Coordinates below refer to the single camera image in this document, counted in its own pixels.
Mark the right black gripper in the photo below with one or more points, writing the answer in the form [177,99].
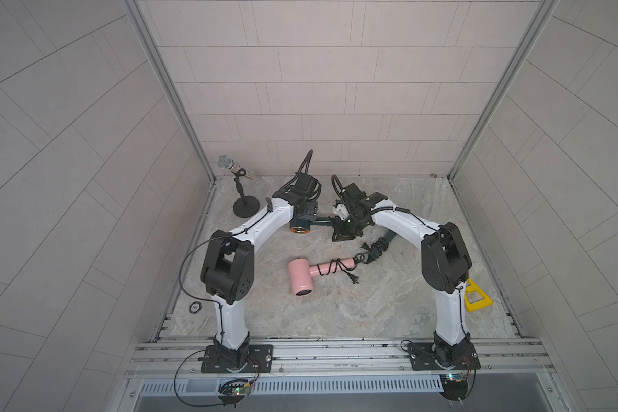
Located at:
[342,232]

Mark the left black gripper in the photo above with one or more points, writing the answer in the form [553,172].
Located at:
[312,212]

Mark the green hair dryer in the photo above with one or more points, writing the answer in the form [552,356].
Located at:
[379,247]
[303,226]

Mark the pink hair dryer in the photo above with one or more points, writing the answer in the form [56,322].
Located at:
[301,274]

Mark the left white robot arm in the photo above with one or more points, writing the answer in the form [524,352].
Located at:
[229,269]

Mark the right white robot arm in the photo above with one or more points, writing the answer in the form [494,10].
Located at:
[445,265]

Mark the black microphone stand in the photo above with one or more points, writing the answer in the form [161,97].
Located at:
[245,206]

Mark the yellow sticker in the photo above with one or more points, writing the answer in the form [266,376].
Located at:
[475,298]

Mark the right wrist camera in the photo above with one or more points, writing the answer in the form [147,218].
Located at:
[340,210]

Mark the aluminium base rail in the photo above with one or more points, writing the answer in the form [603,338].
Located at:
[271,358]

